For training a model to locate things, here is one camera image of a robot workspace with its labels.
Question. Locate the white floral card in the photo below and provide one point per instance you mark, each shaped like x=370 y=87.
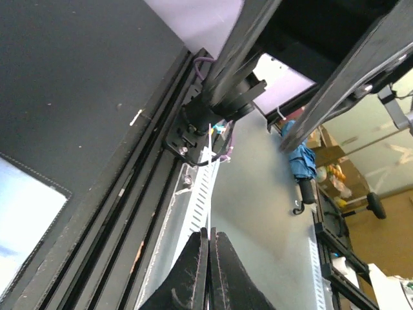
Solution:
x=210 y=175

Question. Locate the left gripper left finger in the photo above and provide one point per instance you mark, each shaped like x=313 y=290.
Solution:
x=185 y=285

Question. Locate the black aluminium rail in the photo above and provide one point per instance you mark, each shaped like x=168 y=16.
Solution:
x=96 y=252

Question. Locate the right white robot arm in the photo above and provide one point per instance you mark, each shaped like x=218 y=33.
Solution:
x=347 y=48

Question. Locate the cardboard boxes in background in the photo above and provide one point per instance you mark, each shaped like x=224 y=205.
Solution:
x=337 y=176

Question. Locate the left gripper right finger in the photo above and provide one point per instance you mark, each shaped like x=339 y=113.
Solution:
x=230 y=286

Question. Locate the blue folded umbrella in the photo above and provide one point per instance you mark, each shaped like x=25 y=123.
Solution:
x=302 y=161

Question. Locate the white slotted cable duct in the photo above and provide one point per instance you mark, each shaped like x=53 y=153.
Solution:
x=191 y=200

